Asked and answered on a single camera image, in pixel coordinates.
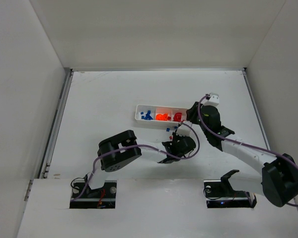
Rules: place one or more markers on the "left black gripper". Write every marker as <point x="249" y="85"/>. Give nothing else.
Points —
<point x="177" y="138"/>

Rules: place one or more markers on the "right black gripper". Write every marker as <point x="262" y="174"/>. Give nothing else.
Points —
<point x="193" y="113"/>

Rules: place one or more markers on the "orange spiral lego piece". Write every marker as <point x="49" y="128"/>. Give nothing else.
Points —
<point x="159" y="117"/>

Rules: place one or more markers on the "large blue curved lego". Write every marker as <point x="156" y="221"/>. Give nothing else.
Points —
<point x="148" y="116"/>

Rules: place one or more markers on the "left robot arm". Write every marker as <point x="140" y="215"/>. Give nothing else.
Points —
<point x="118" y="151"/>

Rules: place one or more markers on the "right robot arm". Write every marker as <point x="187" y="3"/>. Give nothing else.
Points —
<point x="279" y="173"/>

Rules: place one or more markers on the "orange spiral piece in tray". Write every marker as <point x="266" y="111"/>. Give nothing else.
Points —
<point x="166" y="117"/>

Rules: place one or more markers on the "white three-compartment tray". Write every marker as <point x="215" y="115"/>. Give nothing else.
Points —
<point x="141" y="111"/>

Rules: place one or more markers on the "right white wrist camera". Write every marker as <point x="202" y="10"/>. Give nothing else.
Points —
<point x="212" y="99"/>

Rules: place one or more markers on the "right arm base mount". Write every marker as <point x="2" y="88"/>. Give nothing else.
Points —
<point x="220" y="194"/>

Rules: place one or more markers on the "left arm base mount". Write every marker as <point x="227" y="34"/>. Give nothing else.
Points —
<point x="100" y="198"/>

